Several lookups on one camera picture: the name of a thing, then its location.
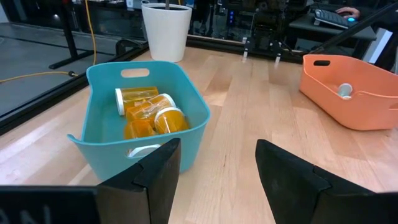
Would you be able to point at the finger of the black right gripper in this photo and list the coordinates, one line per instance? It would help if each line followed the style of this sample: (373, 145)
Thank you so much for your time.
(277, 53)
(246, 49)

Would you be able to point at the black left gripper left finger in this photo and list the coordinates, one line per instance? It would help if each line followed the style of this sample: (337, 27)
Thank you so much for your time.
(149, 186)

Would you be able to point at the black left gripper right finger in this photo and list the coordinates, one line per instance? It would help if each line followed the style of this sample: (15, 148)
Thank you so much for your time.
(298, 193)

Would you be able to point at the yellow pill bottle white cap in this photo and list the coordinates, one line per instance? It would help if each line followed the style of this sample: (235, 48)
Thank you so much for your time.
(138, 129)

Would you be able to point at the orange pill bottle white cap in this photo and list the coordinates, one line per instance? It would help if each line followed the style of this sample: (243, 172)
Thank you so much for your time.
(149, 107)
(171, 121)
(136, 95)

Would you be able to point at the green translucent pill bottle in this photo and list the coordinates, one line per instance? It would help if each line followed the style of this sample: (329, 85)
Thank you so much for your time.
(345, 91)

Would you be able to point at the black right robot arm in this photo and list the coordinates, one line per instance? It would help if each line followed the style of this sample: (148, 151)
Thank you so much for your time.
(264, 7)

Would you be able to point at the teal plastic bin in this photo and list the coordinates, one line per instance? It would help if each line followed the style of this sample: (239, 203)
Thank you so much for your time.
(102, 149)

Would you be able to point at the orange plastic bin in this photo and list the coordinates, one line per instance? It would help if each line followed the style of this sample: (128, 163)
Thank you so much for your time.
(357, 115)

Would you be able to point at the black side desk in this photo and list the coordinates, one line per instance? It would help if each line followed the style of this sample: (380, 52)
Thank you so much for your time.
(311, 29)

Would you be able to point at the dark computer keyboard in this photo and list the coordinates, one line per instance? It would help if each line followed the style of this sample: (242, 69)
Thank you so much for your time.
(331, 18)

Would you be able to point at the green plant in white pot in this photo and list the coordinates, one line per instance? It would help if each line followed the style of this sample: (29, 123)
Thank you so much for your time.
(168, 34)

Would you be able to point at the person's hand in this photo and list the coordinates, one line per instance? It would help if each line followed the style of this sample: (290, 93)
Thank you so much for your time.
(346, 12)

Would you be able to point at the computer mouse with blue light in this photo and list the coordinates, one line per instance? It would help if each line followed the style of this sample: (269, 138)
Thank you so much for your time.
(352, 20)

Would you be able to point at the black desk leg stand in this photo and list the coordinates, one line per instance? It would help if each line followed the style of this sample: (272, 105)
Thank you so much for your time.
(70, 37)

